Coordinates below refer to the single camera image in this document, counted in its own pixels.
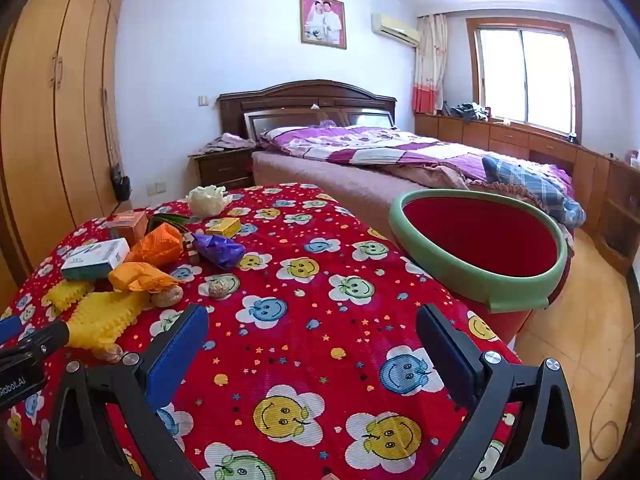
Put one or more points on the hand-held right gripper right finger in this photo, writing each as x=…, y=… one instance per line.
x=447, y=355

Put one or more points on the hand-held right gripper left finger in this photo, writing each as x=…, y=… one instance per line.
x=172, y=355

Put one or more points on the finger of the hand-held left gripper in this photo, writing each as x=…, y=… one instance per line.
x=47, y=337
x=10, y=330

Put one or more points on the peanut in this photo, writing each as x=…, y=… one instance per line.
x=108, y=353

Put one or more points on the red bin with green rim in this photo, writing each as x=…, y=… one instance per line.
x=480, y=240

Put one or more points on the beige stone near cloth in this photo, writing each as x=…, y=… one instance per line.
x=167, y=296

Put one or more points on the yellow waffle cloth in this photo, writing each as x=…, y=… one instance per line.
x=105, y=317

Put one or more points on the walnut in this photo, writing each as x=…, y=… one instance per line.
x=220, y=288

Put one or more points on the yellow-orange crumpled cloth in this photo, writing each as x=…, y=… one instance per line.
x=137, y=277

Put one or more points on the white teal cardboard box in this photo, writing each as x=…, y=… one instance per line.
x=95, y=259

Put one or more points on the purple crumpled wrapper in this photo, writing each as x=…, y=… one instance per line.
x=217, y=250

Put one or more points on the orange cardboard box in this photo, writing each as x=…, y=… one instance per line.
x=127, y=227

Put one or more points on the yellow cardboard box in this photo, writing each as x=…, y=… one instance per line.
x=223, y=228

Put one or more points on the red smiley flower tablecloth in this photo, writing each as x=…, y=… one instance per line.
x=310, y=320

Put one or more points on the white crumpled plastic bag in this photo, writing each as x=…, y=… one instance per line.
x=206, y=200

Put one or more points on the black hanging bag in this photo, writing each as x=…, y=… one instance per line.
x=121, y=185

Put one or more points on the blue plaid cloth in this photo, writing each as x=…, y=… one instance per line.
x=530, y=180

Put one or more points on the dark wooden nightstand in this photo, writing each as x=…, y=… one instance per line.
x=222, y=167

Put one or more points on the purple patterned quilt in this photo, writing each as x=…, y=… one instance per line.
x=400, y=147

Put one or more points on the pink clothes pile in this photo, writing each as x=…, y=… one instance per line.
x=227, y=142

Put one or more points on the wooden wardrobe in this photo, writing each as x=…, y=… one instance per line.
x=55, y=110

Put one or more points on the wooden cabinet row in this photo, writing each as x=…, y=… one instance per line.
x=590, y=170

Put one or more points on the purple pillow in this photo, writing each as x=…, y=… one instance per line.
x=276, y=135

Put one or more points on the dark clothes pile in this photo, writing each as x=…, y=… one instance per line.
x=467, y=111

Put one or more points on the wooden framed window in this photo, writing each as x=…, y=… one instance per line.
x=525, y=77

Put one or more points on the patterned curtain with red hem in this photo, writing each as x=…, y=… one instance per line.
x=430, y=65

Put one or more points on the dark wooden bed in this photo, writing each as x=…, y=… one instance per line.
x=310, y=97

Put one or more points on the white wall socket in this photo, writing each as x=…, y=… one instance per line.
x=156, y=189

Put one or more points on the wall air conditioner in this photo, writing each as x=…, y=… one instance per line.
x=395, y=29

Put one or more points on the framed wall photo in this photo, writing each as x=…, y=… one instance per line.
x=323, y=20

